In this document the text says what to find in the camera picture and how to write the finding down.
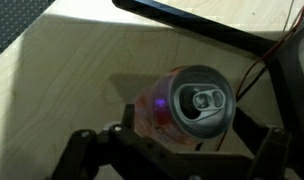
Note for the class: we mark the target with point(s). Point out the orange soda can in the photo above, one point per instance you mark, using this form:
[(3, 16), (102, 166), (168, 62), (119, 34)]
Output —
[(198, 100)]

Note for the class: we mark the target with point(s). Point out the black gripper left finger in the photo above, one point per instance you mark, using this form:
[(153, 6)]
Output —
[(125, 156)]

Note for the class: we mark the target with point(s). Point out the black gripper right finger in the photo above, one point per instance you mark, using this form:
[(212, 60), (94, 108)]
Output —
[(268, 150)]

